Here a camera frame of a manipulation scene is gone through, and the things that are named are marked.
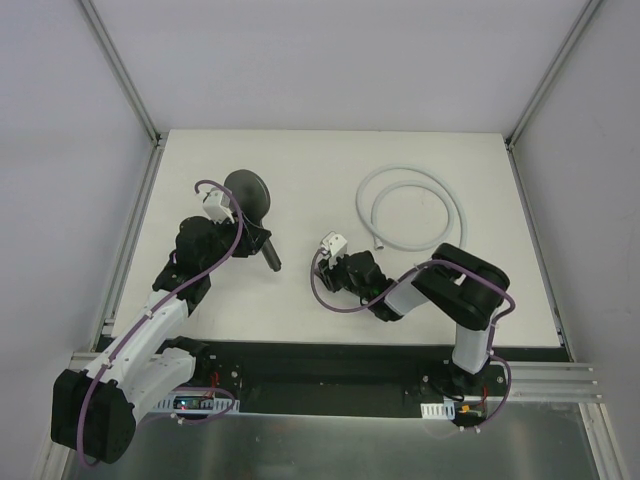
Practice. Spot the aluminium frame post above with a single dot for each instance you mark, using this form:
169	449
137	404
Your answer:
118	69
553	71

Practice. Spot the white cable duct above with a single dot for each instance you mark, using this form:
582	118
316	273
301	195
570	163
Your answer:
198	405
444	410

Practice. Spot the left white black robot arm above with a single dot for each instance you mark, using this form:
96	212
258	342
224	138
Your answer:
96	411

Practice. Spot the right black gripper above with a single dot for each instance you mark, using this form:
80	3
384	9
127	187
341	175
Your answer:
332	275

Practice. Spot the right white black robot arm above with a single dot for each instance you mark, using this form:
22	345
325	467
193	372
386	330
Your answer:
467	289

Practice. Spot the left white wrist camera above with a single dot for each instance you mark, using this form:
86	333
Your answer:
217	206

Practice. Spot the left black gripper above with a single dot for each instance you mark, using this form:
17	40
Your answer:
252	235

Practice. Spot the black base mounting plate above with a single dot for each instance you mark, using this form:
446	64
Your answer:
343	380

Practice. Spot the left white cable duct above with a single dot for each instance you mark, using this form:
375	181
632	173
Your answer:
198	405

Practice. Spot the left aluminium frame post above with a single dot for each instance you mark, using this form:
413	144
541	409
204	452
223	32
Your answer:
118	69

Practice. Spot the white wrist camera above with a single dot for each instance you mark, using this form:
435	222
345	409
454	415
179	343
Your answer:
334	244
217	206

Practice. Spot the right white cable duct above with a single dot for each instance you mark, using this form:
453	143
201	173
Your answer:
444	410

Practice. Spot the right aluminium frame post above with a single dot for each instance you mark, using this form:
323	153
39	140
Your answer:
553	71

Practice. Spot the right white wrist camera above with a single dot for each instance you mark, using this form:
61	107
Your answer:
334	244

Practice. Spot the grey shower head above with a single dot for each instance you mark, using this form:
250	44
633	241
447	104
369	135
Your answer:
253	198

